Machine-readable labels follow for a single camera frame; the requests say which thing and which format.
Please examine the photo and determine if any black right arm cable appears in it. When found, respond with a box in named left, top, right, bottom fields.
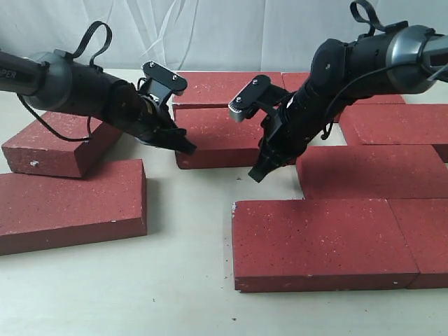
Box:
left=320, top=62, right=431, bottom=141

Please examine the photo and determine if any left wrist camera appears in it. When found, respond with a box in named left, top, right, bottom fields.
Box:
left=137, top=61, right=188, bottom=106

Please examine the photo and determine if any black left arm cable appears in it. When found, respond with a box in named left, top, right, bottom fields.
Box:
left=15, top=92, right=94, bottom=144

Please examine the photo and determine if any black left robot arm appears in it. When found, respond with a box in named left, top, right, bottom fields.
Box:
left=1, top=50, right=196, bottom=155

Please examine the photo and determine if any red brick third row right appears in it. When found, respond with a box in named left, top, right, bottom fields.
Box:
left=296, top=145, right=447, bottom=199

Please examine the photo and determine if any red brick right second row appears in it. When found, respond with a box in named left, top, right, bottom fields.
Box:
left=339, top=104, right=447, bottom=162

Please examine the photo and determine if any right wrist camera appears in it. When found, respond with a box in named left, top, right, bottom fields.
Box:
left=227, top=74, right=290, bottom=123

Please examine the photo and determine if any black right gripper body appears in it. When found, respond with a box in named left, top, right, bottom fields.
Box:
left=257, top=79, right=336, bottom=168

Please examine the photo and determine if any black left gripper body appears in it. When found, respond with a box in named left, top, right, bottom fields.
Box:
left=115, top=84, right=186, bottom=149

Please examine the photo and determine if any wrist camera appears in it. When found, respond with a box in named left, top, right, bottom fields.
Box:
left=137, top=61, right=188, bottom=106
left=227, top=74, right=290, bottom=123

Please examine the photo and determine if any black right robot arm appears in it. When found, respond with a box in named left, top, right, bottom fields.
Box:
left=248, top=25, right=447, bottom=182

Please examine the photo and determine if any white fabric backdrop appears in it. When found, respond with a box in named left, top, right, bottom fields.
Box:
left=0, top=0, right=448, bottom=76

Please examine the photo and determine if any red brick with metal studs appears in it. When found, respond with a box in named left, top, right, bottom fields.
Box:
left=1, top=118, right=122, bottom=178

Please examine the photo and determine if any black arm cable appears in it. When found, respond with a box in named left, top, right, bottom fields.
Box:
left=15, top=92, right=94, bottom=144
left=320, top=62, right=431, bottom=141

